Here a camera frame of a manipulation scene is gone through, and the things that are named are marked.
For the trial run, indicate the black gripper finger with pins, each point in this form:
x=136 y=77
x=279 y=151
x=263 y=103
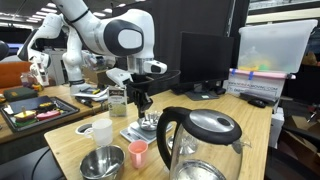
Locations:
x=140 y=106
x=148 y=103

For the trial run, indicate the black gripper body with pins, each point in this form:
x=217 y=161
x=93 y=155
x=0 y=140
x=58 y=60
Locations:
x=139 y=90

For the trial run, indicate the white digital kitchen scale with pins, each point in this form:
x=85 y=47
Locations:
x=130 y=135

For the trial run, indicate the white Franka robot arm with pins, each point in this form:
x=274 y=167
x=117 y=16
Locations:
x=100 y=33

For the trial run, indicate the small steel bowl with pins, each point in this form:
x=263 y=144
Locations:
x=151 y=122

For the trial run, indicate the glass jar with label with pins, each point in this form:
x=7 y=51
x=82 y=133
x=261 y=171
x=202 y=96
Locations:
x=117 y=103

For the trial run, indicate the stack of papers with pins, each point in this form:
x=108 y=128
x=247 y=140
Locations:
x=98 y=95

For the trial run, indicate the brown cardboard box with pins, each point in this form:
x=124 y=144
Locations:
x=98 y=76

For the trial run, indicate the white mug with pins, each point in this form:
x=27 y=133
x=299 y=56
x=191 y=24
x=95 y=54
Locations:
x=103 y=133

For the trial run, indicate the pink plastic cup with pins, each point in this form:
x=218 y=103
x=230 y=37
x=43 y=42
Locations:
x=137 y=155

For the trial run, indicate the black marker pen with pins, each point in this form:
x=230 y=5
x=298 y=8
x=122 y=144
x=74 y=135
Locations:
x=84 y=101

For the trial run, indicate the large steel bowl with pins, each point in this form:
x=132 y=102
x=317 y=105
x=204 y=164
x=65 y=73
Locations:
x=101 y=163

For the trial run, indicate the black tray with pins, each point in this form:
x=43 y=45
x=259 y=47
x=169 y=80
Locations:
x=68 y=108

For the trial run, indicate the black computer monitor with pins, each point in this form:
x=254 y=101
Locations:
x=205 y=58

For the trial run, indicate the pink toy food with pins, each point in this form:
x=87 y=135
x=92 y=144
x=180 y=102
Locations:
x=48 y=115

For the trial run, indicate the dark toy food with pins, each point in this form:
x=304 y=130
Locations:
x=46 y=106

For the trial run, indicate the black computer mouse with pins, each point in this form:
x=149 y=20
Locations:
x=256 y=103

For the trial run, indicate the white printed cardboard box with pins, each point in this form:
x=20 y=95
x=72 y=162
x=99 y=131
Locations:
x=256 y=87

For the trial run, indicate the dark blue notebook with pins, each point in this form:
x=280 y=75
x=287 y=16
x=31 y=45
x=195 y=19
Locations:
x=30 y=102

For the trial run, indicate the black keyboard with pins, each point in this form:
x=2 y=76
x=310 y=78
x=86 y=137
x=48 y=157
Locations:
x=258 y=96

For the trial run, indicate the snack bag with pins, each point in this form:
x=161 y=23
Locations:
x=26 y=80

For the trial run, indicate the yellow toy sandwich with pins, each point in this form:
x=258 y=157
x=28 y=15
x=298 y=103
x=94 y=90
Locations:
x=24 y=115

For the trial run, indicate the dark green case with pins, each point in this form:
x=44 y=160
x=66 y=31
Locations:
x=20 y=94

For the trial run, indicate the pink bin lid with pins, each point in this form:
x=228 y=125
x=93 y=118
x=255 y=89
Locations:
x=266 y=75

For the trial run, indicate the orange chair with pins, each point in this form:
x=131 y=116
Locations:
x=13 y=73

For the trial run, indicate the small white box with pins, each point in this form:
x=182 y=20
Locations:
x=276 y=126

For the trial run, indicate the clear plastic storage bin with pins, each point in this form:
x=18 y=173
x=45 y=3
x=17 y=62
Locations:
x=276 y=46

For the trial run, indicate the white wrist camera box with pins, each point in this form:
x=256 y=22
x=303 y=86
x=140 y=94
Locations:
x=118 y=77

